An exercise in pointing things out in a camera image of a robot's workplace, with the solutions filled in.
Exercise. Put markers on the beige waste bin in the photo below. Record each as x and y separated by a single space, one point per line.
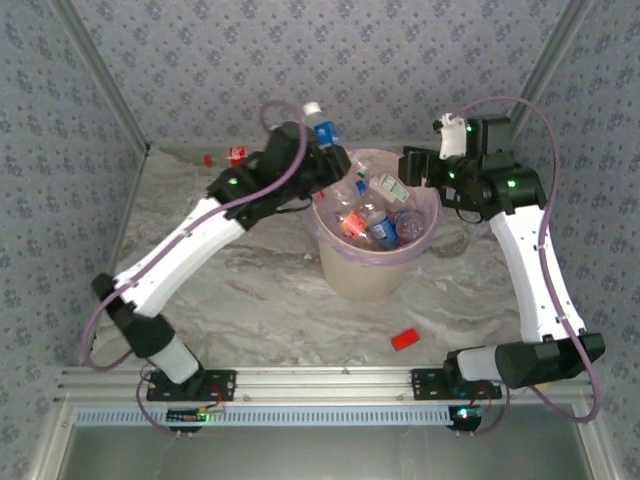
360 280

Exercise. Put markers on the small red block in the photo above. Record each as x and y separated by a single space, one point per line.
405 340

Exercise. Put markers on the grey metal panel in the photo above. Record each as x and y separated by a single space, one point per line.
325 455

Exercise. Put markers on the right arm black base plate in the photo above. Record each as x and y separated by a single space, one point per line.
425 385

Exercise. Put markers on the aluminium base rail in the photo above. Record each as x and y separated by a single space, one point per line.
325 382

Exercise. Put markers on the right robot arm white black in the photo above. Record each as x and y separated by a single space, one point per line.
540 280

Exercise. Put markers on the clear bottle green cap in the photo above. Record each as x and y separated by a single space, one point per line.
392 189

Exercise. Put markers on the blue label bottle white cap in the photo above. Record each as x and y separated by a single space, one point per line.
326 134

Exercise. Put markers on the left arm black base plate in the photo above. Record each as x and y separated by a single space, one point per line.
220 387

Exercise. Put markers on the aluminium frame post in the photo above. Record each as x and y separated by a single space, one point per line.
105 75
540 75

